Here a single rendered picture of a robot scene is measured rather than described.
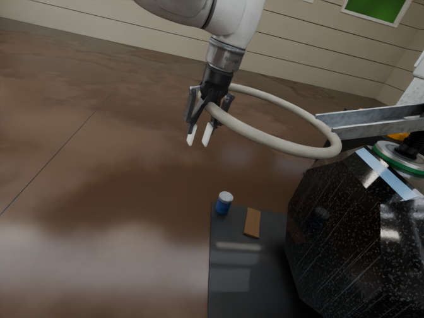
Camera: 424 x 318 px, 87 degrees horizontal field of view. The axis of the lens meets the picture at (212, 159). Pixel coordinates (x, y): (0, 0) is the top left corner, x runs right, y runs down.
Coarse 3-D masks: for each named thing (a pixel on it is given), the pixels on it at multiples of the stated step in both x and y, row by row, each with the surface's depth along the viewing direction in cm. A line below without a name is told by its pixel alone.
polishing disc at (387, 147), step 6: (378, 144) 95; (384, 144) 97; (390, 144) 99; (396, 144) 101; (384, 150) 91; (390, 150) 93; (390, 156) 89; (396, 156) 88; (402, 156) 90; (420, 156) 94; (402, 162) 86; (408, 162) 86; (414, 162) 87; (420, 162) 89; (420, 168) 85
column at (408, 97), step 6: (414, 78) 152; (414, 84) 152; (420, 84) 149; (408, 90) 155; (414, 90) 152; (420, 90) 149; (402, 96) 158; (408, 96) 155; (414, 96) 152; (420, 96) 150; (402, 102) 158; (408, 102) 155; (414, 102) 153; (420, 102) 150
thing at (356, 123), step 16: (336, 112) 84; (352, 112) 85; (368, 112) 86; (384, 112) 87; (400, 112) 87; (416, 112) 88; (336, 128) 75; (352, 128) 75; (368, 128) 76; (384, 128) 77; (400, 128) 78; (416, 128) 79
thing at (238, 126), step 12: (264, 96) 93; (204, 108) 63; (216, 108) 59; (288, 108) 92; (300, 108) 90; (228, 120) 56; (312, 120) 85; (240, 132) 56; (252, 132) 54; (264, 132) 55; (324, 132) 79; (264, 144) 55; (276, 144) 54; (288, 144) 54; (300, 144) 56; (336, 144) 65; (300, 156) 56; (312, 156) 56; (324, 156) 58
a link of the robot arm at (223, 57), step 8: (216, 40) 51; (208, 48) 54; (216, 48) 52; (224, 48) 51; (232, 48) 51; (208, 56) 54; (216, 56) 53; (224, 56) 52; (232, 56) 52; (240, 56) 54; (216, 64) 53; (224, 64) 53; (232, 64) 54
